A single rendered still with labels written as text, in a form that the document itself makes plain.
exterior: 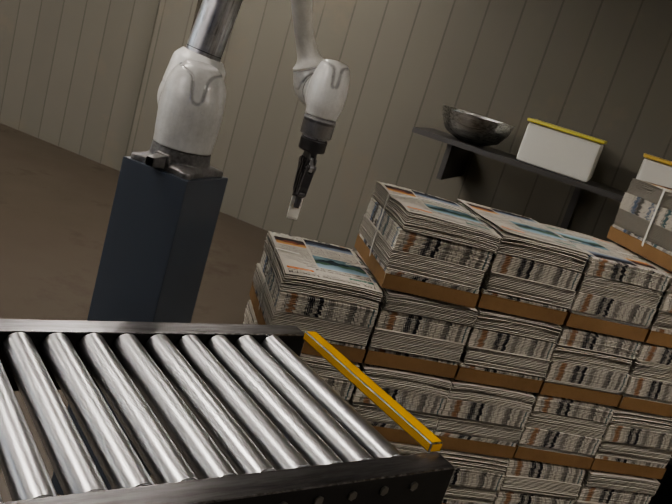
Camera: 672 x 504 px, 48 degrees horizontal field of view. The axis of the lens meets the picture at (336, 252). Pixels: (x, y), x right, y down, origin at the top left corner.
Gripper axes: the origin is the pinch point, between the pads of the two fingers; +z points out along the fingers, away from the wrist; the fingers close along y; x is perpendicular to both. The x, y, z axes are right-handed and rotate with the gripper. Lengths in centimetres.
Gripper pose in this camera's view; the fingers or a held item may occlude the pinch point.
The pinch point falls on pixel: (295, 206)
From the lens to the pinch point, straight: 212.2
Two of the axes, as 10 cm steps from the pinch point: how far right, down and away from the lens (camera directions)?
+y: -2.2, -3.2, 9.2
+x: -9.3, -2.0, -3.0
